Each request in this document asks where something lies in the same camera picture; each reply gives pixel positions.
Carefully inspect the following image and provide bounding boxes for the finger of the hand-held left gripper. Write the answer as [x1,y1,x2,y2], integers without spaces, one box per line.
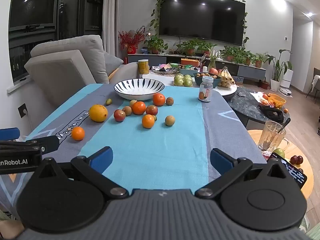
[0,127,20,140]
[24,135,60,153]

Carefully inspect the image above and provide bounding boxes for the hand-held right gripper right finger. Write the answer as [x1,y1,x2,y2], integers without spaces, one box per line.
[194,148,292,198]

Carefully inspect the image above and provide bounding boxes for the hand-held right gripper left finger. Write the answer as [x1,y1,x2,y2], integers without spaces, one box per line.
[32,146,129,197]

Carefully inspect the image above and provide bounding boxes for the orange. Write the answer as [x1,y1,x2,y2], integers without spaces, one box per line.
[142,114,155,129]
[132,101,146,115]
[71,126,86,141]
[152,93,166,106]

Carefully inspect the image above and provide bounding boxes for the large yellow citrus fruit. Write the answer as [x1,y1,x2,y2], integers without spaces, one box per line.
[89,104,109,123]

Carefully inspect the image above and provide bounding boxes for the white blue-striped bowl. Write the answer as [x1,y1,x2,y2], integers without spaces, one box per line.
[114,78,165,101]

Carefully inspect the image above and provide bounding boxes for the tall glass cup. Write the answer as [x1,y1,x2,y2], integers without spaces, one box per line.
[258,120,285,153]

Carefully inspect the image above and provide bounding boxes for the dark marble round table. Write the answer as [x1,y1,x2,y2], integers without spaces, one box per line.
[229,87,290,130]

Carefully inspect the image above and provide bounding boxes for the blue and grey tablecloth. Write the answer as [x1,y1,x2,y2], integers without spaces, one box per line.
[0,83,268,230]

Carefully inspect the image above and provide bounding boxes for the black cloth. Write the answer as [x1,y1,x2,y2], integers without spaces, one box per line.
[259,104,285,123]

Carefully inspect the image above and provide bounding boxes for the clear jar with white lid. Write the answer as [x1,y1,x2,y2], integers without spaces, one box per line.
[199,76,214,103]

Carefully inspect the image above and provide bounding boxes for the metal spoon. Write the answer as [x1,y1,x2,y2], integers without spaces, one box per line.
[276,117,292,134]

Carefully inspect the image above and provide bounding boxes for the plastic bag of oranges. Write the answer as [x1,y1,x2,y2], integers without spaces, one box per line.
[259,94,274,107]

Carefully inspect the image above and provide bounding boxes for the black smartphone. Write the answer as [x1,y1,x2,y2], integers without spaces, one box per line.
[269,152,307,188]

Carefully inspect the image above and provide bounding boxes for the dark bowl of longans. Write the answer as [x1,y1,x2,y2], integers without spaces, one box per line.
[194,72,222,88]

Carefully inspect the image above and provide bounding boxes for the grey fabric sofa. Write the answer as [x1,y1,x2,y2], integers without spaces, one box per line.
[24,35,140,108]

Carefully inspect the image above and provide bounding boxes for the bunch of bananas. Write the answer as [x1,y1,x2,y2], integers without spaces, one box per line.
[217,66,235,88]

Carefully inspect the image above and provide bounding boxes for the orange plastic basket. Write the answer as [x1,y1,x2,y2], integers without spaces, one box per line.
[267,93,287,109]

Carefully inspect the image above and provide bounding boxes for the round wooden side table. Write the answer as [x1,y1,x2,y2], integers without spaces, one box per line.
[247,129,314,200]

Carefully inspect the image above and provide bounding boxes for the bag of green apples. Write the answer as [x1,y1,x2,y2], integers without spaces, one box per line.
[174,74,193,87]

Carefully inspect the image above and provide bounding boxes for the teal basket of snacks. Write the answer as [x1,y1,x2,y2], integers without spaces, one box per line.
[179,65,200,77]

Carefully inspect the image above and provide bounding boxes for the grey television cabinet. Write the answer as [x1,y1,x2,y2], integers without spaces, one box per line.
[127,52,267,80]

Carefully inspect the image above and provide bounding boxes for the grey sofa cushion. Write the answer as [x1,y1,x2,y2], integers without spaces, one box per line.
[104,51,124,77]

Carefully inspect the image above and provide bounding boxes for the white coffee table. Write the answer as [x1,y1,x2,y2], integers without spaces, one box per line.
[142,69,238,98]

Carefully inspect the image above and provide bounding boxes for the glass vase with green plant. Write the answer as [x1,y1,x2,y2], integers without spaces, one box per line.
[204,50,224,71]

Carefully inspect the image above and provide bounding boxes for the yellow can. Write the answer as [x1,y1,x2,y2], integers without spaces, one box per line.
[138,59,150,75]

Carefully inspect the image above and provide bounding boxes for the orange box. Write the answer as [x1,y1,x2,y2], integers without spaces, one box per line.
[181,58,200,67]

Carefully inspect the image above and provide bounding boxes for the potted green plant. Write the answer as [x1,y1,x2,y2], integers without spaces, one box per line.
[254,53,268,68]
[199,41,218,55]
[237,50,255,66]
[176,40,200,57]
[221,45,240,62]
[144,35,168,55]

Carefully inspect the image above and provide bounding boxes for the white vacuum dock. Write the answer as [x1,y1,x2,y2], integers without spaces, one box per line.
[280,69,293,89]

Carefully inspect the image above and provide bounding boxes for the glass dish with sweets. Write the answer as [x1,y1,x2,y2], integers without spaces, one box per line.
[151,64,179,75]

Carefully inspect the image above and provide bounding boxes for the tall plant in white pot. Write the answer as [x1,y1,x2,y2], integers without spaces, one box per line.
[265,49,292,92]

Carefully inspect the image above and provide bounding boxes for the grey dining chair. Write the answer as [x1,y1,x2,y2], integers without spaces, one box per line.
[306,67,320,100]

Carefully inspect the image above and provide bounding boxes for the red flower arrangement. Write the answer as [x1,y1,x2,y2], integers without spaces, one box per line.
[118,26,150,55]

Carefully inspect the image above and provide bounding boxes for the dark window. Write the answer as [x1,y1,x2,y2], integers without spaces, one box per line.
[7,0,105,83]

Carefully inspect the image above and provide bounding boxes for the white curtain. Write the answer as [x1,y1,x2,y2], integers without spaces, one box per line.
[102,0,123,58]

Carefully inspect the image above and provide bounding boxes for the dark wall outlet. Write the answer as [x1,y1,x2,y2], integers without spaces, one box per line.
[17,103,28,118]

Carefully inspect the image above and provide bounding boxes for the black wall television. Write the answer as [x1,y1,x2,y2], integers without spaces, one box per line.
[159,0,246,47]

